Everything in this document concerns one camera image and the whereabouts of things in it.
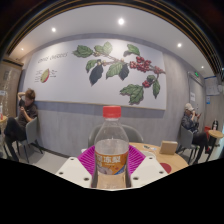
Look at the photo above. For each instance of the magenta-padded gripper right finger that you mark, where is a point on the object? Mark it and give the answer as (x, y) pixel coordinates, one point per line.
(148, 171)

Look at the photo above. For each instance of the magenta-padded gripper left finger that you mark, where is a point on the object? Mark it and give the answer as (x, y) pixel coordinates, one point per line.
(75, 171)

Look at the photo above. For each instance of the clear red-capped drink bottle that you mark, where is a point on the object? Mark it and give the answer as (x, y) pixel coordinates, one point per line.
(111, 140)

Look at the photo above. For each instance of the flat round red coaster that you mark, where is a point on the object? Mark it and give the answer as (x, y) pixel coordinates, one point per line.
(166, 167)

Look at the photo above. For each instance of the small brown cardboard box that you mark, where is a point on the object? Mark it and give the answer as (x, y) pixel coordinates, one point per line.
(168, 147)

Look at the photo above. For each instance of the grey upholstered chair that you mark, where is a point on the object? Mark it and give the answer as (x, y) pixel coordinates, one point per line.
(186, 138)
(135, 133)
(31, 130)

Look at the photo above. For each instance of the person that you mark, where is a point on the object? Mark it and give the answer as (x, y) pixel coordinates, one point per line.
(28, 111)
(190, 121)

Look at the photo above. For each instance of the red bin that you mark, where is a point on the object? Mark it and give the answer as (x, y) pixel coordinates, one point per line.
(207, 131)

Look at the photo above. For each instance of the small round wooden table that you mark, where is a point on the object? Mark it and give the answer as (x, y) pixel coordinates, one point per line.
(216, 134)

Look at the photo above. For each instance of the black flask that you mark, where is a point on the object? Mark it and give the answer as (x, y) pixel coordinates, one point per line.
(215, 125)

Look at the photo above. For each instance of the white notice board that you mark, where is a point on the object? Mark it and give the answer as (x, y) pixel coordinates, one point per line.
(212, 86)

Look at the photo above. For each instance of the green exit sign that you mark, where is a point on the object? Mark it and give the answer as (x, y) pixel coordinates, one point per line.
(196, 74)

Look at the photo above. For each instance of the round ceiling spotlights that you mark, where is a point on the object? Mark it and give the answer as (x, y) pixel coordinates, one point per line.
(121, 21)

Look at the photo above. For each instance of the large coffee-branch wall mural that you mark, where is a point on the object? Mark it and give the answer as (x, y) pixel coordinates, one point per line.
(66, 83)

